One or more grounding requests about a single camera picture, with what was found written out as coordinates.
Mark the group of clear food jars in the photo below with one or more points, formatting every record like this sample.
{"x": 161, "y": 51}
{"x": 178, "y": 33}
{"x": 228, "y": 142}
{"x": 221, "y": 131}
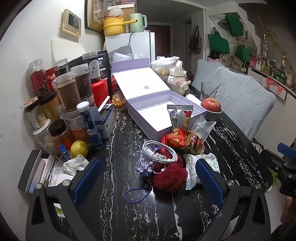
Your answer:
{"x": 68, "y": 92}

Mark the clear glass cup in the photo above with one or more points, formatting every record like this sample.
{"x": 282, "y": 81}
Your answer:
{"x": 207, "y": 91}

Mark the framed picture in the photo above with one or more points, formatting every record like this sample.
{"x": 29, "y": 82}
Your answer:
{"x": 92, "y": 16}

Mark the lavender gift box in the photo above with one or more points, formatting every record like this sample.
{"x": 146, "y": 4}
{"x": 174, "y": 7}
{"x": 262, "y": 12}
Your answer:
{"x": 143, "y": 85}

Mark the crumpled white tissue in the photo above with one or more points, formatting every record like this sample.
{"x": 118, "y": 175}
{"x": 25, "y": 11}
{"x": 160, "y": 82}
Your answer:
{"x": 75, "y": 164}

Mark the crinkled red yellow snack packet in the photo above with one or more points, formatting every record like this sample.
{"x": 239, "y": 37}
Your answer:
{"x": 194, "y": 143}

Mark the red fluffy plush charm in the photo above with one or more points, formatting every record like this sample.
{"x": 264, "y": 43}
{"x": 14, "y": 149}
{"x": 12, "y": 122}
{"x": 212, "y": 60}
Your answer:
{"x": 171, "y": 176}

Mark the red bottle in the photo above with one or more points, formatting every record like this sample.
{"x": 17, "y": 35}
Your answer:
{"x": 99, "y": 92}

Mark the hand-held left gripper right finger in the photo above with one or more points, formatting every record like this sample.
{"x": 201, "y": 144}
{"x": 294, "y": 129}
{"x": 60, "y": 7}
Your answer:
{"x": 209, "y": 183}

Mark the silver sachet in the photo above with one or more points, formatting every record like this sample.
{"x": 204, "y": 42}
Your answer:
{"x": 177, "y": 118}

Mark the grey quilted chair cover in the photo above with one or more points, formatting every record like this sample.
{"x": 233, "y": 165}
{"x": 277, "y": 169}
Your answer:
{"x": 245, "y": 99}
{"x": 205, "y": 71}

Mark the dark door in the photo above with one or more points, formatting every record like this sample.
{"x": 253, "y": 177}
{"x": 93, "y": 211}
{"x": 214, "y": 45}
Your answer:
{"x": 161, "y": 39}

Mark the red apple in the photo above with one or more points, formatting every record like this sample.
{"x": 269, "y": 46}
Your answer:
{"x": 211, "y": 104}

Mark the pale green kettle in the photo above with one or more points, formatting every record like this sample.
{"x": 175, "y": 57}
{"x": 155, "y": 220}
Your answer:
{"x": 136, "y": 23}

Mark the white fridge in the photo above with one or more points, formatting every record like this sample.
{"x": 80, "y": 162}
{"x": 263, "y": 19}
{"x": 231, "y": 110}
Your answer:
{"x": 143, "y": 42}

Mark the blue white box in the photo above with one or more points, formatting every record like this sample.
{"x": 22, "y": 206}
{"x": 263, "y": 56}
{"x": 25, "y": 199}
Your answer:
{"x": 107, "y": 124}

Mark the yellow pot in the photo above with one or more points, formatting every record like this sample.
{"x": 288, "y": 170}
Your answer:
{"x": 113, "y": 26}

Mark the white roll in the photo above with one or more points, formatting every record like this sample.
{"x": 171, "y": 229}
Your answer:
{"x": 194, "y": 99}

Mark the red foil pouch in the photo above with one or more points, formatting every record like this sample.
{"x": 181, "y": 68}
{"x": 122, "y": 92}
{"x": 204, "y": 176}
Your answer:
{"x": 49, "y": 78}

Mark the grey bag with papers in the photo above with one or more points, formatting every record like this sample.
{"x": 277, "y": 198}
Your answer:
{"x": 124, "y": 54}

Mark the wall intercom panel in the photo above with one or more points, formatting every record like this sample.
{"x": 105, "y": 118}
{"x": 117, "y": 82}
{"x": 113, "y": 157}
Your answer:
{"x": 71, "y": 23}

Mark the pink paper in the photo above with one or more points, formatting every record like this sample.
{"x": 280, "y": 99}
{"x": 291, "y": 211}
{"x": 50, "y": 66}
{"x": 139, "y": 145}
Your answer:
{"x": 275, "y": 84}

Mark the lemon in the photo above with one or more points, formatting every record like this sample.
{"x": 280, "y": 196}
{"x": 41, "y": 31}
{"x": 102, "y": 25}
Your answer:
{"x": 79, "y": 149}

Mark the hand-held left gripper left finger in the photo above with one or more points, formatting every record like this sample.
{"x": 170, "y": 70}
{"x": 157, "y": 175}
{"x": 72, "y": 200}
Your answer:
{"x": 87, "y": 178}

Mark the white board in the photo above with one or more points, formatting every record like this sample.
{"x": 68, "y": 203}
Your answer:
{"x": 67, "y": 49}

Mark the clear plastic bag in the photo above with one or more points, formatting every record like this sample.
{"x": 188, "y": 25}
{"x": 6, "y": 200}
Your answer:
{"x": 201, "y": 129}

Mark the white patterned mask packet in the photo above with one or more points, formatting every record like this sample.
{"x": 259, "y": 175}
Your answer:
{"x": 192, "y": 166}

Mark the hanging dark bags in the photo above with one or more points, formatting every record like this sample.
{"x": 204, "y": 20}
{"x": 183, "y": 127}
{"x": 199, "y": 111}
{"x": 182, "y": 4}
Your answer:
{"x": 195, "y": 40}

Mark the black edged clear case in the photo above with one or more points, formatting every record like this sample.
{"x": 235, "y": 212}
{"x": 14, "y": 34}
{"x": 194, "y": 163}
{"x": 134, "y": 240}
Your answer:
{"x": 29, "y": 171}

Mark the clear bag on pot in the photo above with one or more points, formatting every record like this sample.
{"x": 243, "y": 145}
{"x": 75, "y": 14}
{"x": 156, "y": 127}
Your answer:
{"x": 116, "y": 11}

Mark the plastic bag of food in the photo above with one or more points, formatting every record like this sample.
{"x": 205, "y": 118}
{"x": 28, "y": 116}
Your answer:
{"x": 163, "y": 64}

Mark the row of cosmetic bottles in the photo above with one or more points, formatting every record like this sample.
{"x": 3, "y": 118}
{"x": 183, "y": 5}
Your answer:
{"x": 272, "y": 69}

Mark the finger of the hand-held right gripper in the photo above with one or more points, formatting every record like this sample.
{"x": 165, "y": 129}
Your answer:
{"x": 285, "y": 149}
{"x": 275, "y": 160}

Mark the red gold snack packet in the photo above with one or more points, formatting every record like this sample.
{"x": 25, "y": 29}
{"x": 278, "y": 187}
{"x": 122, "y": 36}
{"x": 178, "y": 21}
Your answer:
{"x": 174, "y": 139}

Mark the person's right hand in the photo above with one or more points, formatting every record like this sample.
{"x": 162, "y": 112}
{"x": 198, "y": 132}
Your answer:
{"x": 289, "y": 208}

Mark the yellow waffle snack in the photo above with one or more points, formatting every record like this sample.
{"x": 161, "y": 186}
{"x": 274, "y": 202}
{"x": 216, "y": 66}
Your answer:
{"x": 119, "y": 102}

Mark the small dark bowl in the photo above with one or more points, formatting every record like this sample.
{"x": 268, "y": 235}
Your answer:
{"x": 212, "y": 115}

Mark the blue tablet tube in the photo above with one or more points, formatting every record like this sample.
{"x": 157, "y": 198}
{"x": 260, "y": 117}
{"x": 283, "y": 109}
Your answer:
{"x": 89, "y": 120}

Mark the green tote bag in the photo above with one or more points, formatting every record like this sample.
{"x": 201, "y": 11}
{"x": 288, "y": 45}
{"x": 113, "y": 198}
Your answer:
{"x": 234, "y": 24}
{"x": 218, "y": 44}
{"x": 242, "y": 54}

